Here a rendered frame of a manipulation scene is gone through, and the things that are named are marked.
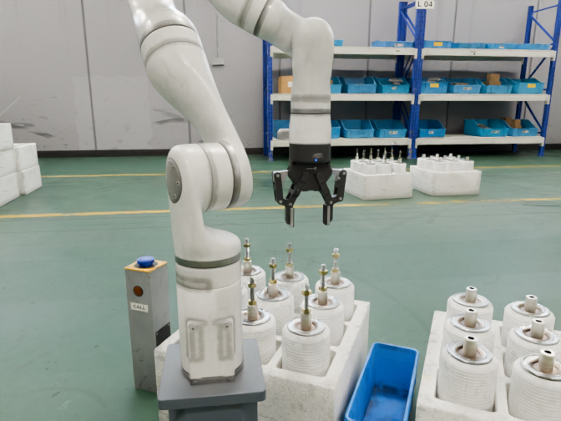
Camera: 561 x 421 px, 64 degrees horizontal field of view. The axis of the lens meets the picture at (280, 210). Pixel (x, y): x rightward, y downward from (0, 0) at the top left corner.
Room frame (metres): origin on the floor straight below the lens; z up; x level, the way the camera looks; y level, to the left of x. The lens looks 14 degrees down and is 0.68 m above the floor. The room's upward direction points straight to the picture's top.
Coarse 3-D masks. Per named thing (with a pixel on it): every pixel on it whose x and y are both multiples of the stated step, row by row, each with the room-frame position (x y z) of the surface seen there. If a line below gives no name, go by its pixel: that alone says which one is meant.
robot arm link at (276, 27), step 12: (276, 0) 0.79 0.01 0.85; (264, 12) 0.78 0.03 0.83; (276, 12) 0.78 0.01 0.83; (288, 12) 0.82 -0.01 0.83; (264, 24) 0.78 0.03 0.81; (276, 24) 0.78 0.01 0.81; (288, 24) 0.83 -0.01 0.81; (264, 36) 0.80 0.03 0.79; (276, 36) 0.81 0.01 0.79; (288, 36) 0.83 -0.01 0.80; (288, 48) 0.83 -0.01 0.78
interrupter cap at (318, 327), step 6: (294, 318) 0.84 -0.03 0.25; (300, 318) 0.84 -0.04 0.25; (312, 318) 0.84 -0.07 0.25; (288, 324) 0.81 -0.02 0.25; (294, 324) 0.82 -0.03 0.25; (300, 324) 0.82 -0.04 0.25; (312, 324) 0.82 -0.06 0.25; (318, 324) 0.81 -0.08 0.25; (324, 324) 0.81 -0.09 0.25; (294, 330) 0.79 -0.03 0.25; (300, 330) 0.79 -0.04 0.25; (306, 330) 0.80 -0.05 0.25; (312, 330) 0.79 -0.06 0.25; (318, 330) 0.79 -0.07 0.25; (324, 330) 0.80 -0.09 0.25; (306, 336) 0.77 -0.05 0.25; (312, 336) 0.77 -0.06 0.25
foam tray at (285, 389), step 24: (360, 312) 1.02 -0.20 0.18; (360, 336) 0.95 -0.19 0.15; (336, 360) 0.81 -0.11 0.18; (360, 360) 0.97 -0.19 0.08; (288, 384) 0.74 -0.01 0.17; (312, 384) 0.73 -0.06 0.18; (336, 384) 0.73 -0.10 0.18; (264, 408) 0.76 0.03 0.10; (288, 408) 0.74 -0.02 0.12; (312, 408) 0.73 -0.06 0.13; (336, 408) 0.73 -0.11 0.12
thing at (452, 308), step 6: (450, 300) 0.94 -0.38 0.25; (450, 306) 0.92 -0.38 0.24; (456, 306) 0.91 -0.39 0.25; (462, 306) 0.91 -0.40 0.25; (492, 306) 0.91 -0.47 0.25; (450, 312) 0.92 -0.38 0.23; (456, 312) 0.91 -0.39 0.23; (462, 312) 0.90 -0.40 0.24; (480, 312) 0.89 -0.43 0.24; (486, 312) 0.89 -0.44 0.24; (492, 312) 0.90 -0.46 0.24; (486, 318) 0.89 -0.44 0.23; (492, 318) 0.91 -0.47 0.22
